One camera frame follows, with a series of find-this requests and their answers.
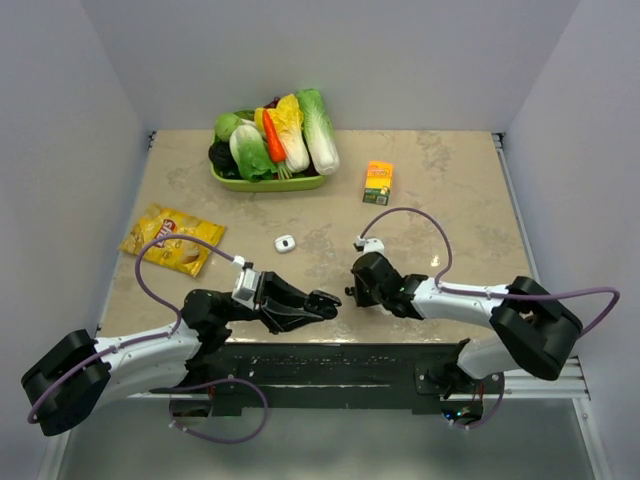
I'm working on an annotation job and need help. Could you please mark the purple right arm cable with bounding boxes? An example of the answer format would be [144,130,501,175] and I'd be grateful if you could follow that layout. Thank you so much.
[357,207,621,339]

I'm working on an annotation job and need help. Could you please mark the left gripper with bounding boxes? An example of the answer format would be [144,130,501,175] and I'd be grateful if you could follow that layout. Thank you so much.
[222,270,325,335]

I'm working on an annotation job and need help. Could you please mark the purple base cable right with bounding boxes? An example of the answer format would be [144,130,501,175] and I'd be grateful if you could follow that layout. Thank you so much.
[448,374,507,431]

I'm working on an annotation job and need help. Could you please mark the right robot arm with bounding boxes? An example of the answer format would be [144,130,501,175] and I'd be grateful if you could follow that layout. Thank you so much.
[345,252,583,393]

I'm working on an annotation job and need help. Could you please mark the green white bok choy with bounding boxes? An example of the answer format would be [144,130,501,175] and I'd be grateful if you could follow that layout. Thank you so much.
[229,125,277,182]

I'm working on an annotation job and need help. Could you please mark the white earbud charging case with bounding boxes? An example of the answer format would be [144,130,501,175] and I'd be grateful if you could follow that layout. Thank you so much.
[274,235,296,254]

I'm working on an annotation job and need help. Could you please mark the orange carrot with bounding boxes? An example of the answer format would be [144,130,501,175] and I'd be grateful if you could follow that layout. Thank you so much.
[262,109,292,180]

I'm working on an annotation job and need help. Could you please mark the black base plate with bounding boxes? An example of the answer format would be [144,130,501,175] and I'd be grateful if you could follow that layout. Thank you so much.
[172,342,504,419]

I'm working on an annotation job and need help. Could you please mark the yellow leaf cabbage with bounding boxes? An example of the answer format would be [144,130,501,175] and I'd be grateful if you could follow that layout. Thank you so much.
[270,94,310,174]

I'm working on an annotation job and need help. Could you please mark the black toy vegetable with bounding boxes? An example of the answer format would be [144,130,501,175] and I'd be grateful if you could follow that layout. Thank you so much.
[208,142,236,169]

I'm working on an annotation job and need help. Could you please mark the napa cabbage right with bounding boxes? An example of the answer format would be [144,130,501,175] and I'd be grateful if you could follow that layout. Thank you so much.
[295,89,340,176]

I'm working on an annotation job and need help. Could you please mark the yellow chips bag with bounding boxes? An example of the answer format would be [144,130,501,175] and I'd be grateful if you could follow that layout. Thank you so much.
[119,203,226,277]

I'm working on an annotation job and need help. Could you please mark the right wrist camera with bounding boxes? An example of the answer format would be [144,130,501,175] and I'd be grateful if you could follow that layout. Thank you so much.
[353,236,385,255]

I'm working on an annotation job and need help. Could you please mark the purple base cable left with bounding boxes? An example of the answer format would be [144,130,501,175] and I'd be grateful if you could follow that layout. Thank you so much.
[168,377,269,444]

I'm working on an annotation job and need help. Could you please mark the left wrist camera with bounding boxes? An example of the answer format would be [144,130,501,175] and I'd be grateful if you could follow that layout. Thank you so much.
[231,268,261,310]

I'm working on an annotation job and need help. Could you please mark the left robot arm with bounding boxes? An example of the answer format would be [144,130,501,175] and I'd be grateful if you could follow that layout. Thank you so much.
[21,270,341,436]

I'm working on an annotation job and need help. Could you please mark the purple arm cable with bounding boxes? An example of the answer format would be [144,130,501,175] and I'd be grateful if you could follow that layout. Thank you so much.
[26,233,249,425]
[357,207,621,339]

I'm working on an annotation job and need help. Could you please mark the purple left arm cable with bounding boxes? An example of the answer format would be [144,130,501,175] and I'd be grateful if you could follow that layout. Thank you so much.
[26,233,249,425]

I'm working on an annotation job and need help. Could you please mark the orange juice box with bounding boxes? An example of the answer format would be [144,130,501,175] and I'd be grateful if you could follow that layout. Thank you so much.
[362,160,394,206]

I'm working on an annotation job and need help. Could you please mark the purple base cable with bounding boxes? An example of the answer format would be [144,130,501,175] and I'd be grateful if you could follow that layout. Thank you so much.
[168,377,269,444]
[448,374,507,431]

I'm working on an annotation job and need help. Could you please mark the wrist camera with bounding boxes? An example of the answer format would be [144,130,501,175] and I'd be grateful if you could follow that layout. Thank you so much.
[353,236,385,255]
[231,268,261,310]

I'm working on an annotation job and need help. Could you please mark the green plastic tray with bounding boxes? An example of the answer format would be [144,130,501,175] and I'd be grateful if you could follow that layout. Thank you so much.
[210,163,326,193]

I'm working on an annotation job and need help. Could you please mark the black earbud charging case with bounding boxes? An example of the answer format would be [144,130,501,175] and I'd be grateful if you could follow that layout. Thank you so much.
[304,290,342,319]

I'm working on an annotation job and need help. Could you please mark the round green vegetable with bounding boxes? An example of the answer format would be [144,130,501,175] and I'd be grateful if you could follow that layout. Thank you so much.
[214,113,244,142]

